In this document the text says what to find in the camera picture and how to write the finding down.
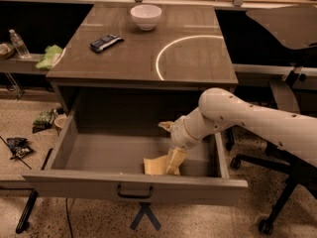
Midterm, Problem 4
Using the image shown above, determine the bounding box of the dark snack bar wrapper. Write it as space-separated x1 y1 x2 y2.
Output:
90 35 123 53

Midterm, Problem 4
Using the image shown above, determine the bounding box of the green cloth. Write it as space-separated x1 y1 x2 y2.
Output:
36 45 62 69

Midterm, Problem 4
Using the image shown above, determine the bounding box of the clear plastic water bottle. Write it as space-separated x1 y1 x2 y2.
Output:
9 29 31 59

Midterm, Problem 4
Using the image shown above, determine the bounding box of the grey wooden cabinet counter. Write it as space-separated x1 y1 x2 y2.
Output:
47 4 238 114

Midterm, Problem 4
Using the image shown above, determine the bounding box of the black floor cable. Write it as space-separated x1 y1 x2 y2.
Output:
64 197 75 238

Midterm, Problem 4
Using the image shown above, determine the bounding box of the black stand leg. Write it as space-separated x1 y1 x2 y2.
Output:
15 147 53 235

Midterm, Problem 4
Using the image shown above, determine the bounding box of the blue chip bag on floor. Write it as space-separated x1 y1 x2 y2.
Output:
6 137 34 159

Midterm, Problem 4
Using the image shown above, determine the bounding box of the small round floor bowl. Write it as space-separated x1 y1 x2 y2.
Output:
53 114 67 129

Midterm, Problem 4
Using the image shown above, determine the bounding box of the green snack bag on floor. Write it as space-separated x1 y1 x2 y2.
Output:
32 110 55 133

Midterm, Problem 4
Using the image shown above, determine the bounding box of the open grey top drawer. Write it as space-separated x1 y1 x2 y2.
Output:
23 88 248 205

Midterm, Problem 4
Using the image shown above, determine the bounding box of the low grey side shelf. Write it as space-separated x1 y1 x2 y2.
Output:
0 54 49 75

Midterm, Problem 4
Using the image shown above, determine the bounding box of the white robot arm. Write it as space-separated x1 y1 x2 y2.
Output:
158 88 317 167

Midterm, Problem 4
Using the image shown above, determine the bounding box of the black office chair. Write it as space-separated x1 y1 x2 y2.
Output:
230 5 317 235

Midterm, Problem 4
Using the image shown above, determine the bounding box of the black drawer handle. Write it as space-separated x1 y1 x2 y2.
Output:
117 184 153 199

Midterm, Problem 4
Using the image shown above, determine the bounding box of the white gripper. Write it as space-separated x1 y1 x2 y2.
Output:
158 116 198 175

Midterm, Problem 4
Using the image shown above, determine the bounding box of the white ceramic bowl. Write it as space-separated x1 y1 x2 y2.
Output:
130 4 161 31

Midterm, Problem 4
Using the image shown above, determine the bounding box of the yellow sponge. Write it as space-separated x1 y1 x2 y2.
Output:
144 155 167 175

